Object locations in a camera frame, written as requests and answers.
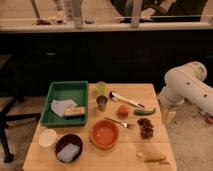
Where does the green plastic tray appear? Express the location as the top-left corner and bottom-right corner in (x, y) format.
(40, 81), (89, 127)

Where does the clutter on floor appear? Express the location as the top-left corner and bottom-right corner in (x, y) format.
(200, 111), (213, 125)

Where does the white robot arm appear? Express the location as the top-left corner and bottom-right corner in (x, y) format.
(158, 61), (213, 124)

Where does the yellow banana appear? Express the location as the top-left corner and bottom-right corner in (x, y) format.
(136, 152), (166, 162)

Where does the dark brown bowl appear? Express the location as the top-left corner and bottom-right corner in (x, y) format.
(55, 134), (83, 163)

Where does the white folded cloth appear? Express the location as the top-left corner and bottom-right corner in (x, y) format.
(51, 99), (77, 117)

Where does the small metal cup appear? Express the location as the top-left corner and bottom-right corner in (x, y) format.
(96, 95), (108, 112)

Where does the green pepper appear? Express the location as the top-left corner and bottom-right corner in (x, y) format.
(134, 108), (156, 116)

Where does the metal fork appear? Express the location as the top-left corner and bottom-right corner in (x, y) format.
(105, 117), (131, 129)

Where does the green plastic cup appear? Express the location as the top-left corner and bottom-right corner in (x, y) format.
(96, 81), (106, 95)

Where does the orange fruit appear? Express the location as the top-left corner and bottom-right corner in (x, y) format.
(117, 105), (129, 118)

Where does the blue sponge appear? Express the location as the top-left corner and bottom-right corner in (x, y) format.
(57, 143), (80, 163)

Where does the orange bowl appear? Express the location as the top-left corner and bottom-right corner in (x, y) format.
(89, 119), (119, 150)

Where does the dark grape bunch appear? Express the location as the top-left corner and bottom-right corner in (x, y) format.
(137, 118), (154, 139)

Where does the white handled spatula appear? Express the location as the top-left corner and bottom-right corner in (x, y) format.
(109, 91), (145, 108)

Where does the tan sponge block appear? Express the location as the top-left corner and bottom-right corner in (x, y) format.
(64, 107), (85, 117)

